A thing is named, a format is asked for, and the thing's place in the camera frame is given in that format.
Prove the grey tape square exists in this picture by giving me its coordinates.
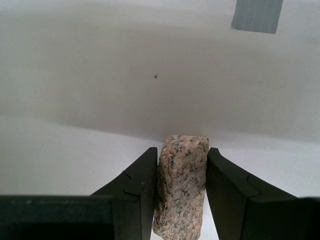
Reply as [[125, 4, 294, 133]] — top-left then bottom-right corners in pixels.
[[230, 0, 284, 35]]

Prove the speckled granite rock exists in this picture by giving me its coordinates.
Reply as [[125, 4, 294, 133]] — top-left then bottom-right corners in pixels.
[[151, 134, 210, 240]]

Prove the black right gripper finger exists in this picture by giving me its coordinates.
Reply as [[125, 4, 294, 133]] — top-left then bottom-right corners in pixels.
[[0, 146, 159, 240], [205, 147, 320, 240]]

